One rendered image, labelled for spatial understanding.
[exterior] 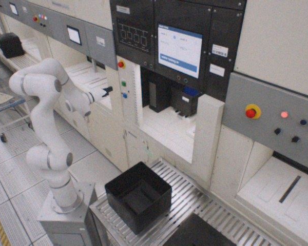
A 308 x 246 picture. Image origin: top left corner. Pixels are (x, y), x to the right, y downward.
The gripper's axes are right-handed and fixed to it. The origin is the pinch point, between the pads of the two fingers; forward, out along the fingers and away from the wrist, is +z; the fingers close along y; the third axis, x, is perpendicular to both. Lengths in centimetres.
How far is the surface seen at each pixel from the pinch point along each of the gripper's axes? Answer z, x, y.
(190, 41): 12, 43, 59
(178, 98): 44, -15, 26
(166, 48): 12, 36, 43
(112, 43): 11.5, 27.7, -7.3
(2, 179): -84, -120, -109
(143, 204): -26, -43, 62
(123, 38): 12.2, 33.8, 5.8
